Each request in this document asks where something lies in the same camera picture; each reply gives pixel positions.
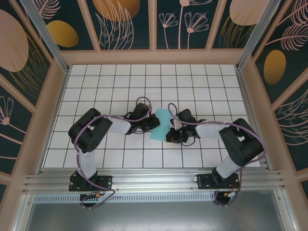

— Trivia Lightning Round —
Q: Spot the teal cloth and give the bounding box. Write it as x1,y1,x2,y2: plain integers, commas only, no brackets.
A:
148,108,178,141

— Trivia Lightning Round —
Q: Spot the grey metal sheet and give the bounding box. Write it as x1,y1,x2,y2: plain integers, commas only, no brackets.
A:
24,202,294,231

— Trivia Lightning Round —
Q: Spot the small black controller board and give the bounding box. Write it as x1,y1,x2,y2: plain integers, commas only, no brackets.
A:
80,192,101,199

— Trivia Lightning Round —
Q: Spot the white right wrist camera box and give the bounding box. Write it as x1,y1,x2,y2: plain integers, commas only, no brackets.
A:
169,117,181,130

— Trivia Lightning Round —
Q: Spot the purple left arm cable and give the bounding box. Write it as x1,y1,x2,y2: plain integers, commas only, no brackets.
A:
73,96,153,210

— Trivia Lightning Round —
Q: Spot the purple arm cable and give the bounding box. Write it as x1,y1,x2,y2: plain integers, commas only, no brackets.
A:
167,103,267,208
73,96,153,210

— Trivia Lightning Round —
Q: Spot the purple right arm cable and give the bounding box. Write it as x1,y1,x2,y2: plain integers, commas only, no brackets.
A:
167,103,267,208

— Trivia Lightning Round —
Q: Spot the long aluminium base rail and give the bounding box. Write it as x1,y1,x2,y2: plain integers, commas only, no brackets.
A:
23,168,286,193

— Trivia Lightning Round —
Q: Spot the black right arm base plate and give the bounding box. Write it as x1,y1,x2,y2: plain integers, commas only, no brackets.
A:
196,173,241,191

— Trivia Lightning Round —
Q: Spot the aluminium side rail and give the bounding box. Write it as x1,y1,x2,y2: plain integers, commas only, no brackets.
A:
236,67,274,172

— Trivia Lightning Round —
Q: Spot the slotted grey cable duct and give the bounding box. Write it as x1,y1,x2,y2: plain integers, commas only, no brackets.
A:
33,194,217,203

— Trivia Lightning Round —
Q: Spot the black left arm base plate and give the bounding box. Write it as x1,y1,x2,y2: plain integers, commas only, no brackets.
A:
69,175,114,192

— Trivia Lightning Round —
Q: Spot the wall panel with pink flowers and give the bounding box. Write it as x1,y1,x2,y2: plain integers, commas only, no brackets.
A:
156,0,223,50

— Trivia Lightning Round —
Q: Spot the dark wall panel, orange oval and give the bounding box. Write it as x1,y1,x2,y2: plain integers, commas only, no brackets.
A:
36,0,95,51
251,0,308,104

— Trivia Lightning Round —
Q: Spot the aluminium corner post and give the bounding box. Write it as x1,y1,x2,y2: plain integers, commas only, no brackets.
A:
20,0,71,74
235,0,282,70

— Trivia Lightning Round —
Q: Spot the wall panel with leaf outlines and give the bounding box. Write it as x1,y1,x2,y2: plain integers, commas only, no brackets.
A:
274,69,308,172

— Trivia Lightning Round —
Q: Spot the wall panel with pink circle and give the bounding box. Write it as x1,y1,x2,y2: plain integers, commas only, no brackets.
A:
211,0,268,49
0,0,51,108

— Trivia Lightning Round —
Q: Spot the wall panel with single flower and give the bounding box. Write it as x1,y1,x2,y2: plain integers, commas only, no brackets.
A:
0,79,33,175

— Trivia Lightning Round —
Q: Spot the aluminium frame bar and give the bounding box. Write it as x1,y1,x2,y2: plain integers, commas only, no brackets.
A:
274,190,300,231
13,192,36,231

